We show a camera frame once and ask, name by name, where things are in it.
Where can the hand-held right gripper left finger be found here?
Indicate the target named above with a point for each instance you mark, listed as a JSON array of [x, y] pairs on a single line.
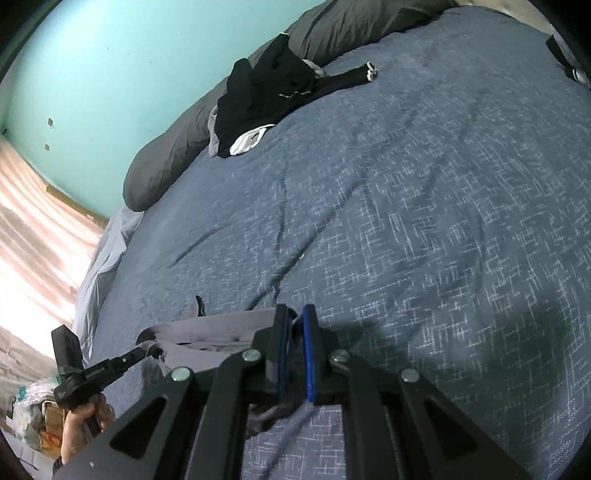
[[281, 355]]

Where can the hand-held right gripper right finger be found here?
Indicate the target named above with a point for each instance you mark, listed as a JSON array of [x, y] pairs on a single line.
[[308, 360]]

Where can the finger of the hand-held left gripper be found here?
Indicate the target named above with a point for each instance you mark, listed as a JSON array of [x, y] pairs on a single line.
[[131, 357]]

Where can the person's left hand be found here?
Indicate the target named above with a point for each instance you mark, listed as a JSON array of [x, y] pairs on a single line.
[[81, 429]]

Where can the plastic bags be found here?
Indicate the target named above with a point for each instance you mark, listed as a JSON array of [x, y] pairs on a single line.
[[32, 410]]

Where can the light blue bed sheet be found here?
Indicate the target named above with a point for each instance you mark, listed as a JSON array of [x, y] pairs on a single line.
[[99, 277]]

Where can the wooden baseboard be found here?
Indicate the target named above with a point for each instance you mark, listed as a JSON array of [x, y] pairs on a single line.
[[74, 202]]

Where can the blue patterned blanket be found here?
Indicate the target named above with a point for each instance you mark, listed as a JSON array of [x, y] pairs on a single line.
[[392, 207]]

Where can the dark grey duvet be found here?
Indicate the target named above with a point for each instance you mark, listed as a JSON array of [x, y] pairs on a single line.
[[161, 161]]

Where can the black jacket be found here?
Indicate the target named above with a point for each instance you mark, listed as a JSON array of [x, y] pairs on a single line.
[[263, 92]]

